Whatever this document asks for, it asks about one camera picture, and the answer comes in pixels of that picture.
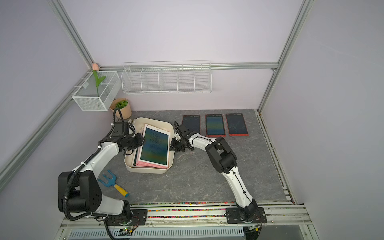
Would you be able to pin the large red writing tablet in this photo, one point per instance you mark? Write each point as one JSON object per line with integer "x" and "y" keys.
{"x": 215, "y": 125}

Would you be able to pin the artificial pink tulip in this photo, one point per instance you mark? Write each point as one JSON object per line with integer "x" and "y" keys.
{"x": 98, "y": 80}

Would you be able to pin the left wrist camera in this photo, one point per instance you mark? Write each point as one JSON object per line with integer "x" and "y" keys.
{"x": 121, "y": 129}

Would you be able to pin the potted green plant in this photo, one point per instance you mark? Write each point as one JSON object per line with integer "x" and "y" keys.
{"x": 123, "y": 105}

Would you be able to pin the white writing tablet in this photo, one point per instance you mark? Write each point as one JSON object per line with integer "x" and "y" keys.
{"x": 154, "y": 146}

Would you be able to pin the yellow blue handled tool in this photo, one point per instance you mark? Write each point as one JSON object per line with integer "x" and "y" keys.
{"x": 111, "y": 182}

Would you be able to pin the white mesh wall box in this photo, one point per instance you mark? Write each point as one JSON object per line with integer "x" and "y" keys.
{"x": 86, "y": 95}

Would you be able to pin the small red writing tablet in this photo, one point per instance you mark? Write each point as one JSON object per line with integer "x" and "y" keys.
{"x": 237, "y": 125}

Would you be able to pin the black frame writing tablet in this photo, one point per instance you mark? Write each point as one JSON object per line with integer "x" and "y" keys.
{"x": 192, "y": 122}

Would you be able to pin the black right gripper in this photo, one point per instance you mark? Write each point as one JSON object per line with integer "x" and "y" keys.
{"x": 172, "y": 147}

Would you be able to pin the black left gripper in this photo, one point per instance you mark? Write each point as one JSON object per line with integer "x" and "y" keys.
{"x": 137, "y": 136}

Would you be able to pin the cream plastic storage tray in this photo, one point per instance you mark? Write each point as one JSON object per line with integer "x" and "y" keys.
{"x": 154, "y": 156}

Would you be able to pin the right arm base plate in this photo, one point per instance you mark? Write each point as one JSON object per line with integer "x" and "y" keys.
{"x": 237, "y": 215}

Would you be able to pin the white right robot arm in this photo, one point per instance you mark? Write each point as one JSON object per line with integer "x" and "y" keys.
{"x": 224, "y": 162}

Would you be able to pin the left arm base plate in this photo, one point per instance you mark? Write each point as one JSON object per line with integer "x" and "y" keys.
{"x": 135, "y": 217}

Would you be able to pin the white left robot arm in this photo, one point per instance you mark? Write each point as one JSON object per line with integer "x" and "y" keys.
{"x": 79, "y": 193}

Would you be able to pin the white wire wall shelf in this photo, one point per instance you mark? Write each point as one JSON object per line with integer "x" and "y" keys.
{"x": 167, "y": 77}

